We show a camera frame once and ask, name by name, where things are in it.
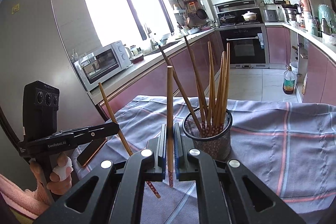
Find person's left hand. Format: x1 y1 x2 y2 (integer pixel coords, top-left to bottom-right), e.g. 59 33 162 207
30 152 73 199

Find red dish on counter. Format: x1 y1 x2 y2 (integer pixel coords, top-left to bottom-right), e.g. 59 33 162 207
130 53 144 64

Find black phone on table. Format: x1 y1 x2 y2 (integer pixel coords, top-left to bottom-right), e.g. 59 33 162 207
77 138 107 167

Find oil bottle on floor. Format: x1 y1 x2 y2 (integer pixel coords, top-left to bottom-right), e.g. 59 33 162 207
282 66 296 94

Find bamboo chopstick five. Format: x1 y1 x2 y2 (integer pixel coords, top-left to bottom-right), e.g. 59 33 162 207
220 42 230 131

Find bamboo chopstick three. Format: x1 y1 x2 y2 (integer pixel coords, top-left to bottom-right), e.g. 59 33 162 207
207 41 215 137

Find black cooking pot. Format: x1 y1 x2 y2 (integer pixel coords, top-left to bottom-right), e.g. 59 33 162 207
219 13 236 25

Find range hood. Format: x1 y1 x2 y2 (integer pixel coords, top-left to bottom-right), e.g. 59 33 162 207
214 0 261 13

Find white ceramic pot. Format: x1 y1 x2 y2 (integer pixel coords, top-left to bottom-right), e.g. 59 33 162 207
242 11 257 22

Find bamboo chopstick two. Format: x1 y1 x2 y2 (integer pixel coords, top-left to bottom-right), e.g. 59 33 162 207
183 35 210 132

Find steel pot on counter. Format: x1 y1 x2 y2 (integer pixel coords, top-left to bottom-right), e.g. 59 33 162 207
281 4 301 22

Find plaid purple table cloth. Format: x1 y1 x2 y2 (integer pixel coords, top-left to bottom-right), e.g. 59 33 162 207
71 96 335 223

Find bamboo chopstick six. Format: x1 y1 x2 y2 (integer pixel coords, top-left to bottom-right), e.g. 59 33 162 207
189 49 208 135

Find hanging black frying pan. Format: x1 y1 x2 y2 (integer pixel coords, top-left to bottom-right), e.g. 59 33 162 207
197 9 207 20

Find bamboo chopstick seven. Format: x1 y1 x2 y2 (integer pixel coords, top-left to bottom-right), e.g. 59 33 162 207
166 65 174 188

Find bamboo chopstick four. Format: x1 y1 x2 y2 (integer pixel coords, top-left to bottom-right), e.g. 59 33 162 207
213 51 226 135

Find black built-in oven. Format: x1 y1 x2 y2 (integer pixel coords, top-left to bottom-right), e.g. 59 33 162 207
219 24 269 69

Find bamboo chopstick one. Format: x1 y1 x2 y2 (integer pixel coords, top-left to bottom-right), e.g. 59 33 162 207
158 46 202 133

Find pink sleeve left forearm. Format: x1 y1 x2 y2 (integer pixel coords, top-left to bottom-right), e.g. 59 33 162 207
1 175 50 223

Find bamboo chopstick nine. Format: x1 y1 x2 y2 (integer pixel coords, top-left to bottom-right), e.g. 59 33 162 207
207 41 214 134

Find white microwave oven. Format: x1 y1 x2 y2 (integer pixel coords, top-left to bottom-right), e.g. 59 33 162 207
74 40 131 92

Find black mesh utensil cup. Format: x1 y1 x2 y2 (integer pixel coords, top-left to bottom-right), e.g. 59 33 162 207
182 108 233 161

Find bamboo chopstick eight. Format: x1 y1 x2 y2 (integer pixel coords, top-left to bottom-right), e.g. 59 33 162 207
98 82 161 199

